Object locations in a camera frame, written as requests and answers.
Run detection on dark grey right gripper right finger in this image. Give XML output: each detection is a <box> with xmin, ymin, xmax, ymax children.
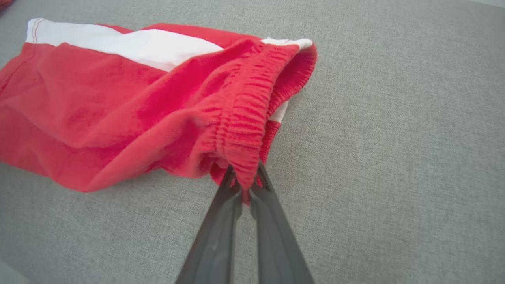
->
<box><xmin>249</xmin><ymin>162</ymin><xmax>315</xmax><ymax>284</ymax></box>

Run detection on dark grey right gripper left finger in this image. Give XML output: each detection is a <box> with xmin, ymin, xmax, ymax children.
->
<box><xmin>176</xmin><ymin>166</ymin><xmax>242</xmax><ymax>284</ymax></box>

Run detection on grey fabric sofa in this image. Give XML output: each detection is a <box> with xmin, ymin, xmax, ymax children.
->
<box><xmin>0</xmin><ymin>0</ymin><xmax>505</xmax><ymax>284</ymax></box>

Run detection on red shorts with white stripe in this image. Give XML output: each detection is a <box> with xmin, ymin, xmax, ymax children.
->
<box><xmin>0</xmin><ymin>17</ymin><xmax>318</xmax><ymax>206</ymax></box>

